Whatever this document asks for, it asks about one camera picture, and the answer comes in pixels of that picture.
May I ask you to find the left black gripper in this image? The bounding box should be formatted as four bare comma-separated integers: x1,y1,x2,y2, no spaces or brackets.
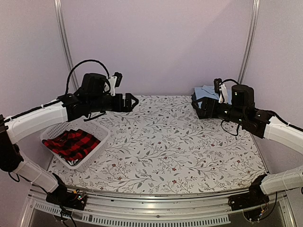
89,93,139,113

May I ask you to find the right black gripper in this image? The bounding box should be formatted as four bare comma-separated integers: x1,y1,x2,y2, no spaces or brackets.
192,96,246,125

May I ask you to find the right aluminium post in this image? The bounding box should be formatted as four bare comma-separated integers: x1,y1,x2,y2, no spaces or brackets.
238,0,260,84

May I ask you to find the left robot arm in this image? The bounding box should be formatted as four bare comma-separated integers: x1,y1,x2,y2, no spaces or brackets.
0,72,139,205

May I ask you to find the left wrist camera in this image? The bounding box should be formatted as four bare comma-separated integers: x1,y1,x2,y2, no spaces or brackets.
108,72,123,96

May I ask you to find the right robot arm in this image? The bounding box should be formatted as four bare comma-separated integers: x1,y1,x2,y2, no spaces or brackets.
192,81,303,206

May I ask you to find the white plastic basket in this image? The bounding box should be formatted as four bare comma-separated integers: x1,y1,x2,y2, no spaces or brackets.
40,118,110,172

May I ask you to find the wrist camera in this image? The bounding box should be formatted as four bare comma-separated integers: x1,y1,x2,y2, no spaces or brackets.
108,72,123,96
214,79,229,104

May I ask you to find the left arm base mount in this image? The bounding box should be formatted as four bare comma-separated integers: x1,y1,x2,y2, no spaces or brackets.
46,189,87,210

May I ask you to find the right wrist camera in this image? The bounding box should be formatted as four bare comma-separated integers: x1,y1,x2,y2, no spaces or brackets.
214,79,229,104

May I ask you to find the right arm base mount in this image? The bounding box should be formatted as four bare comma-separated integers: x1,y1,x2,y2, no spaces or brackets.
228,183,269,222

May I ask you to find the light blue folded shirt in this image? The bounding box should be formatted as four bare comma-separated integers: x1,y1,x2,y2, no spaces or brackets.
194,85,232,108

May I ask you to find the left aluminium post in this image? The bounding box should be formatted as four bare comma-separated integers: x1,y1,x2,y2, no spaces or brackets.
53,0,80,90

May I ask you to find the red black plaid shirt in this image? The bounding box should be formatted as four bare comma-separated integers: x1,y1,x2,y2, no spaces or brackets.
42,129,101,166

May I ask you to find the floral table cloth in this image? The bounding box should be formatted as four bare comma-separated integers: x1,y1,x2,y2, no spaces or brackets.
48,96,267,195

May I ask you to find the aluminium front rail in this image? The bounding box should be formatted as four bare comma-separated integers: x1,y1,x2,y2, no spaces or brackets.
20,186,299,227

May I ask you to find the aluminium post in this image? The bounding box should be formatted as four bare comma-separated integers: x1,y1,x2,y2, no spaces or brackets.
53,0,80,90
238,0,260,84

